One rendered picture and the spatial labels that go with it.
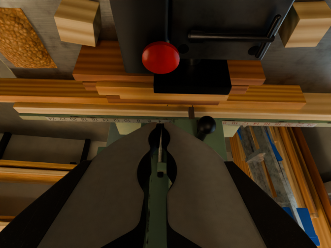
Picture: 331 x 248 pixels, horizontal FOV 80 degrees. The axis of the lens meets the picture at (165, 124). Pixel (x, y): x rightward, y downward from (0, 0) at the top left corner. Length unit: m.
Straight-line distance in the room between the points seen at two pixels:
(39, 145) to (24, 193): 0.60
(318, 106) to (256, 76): 0.19
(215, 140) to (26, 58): 0.30
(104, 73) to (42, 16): 0.11
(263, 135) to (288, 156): 0.62
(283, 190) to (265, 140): 0.25
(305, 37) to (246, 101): 0.12
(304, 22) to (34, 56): 0.36
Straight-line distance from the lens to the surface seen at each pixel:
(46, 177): 2.41
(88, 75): 0.28
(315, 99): 0.46
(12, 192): 2.99
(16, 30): 0.35
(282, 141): 1.80
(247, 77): 0.28
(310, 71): 0.41
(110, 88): 0.27
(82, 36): 0.27
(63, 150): 2.96
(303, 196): 1.70
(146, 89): 0.27
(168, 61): 0.16
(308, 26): 0.30
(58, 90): 0.40
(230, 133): 0.78
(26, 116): 0.45
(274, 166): 1.14
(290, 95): 0.41
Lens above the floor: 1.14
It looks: 30 degrees down
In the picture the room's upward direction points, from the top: 179 degrees counter-clockwise
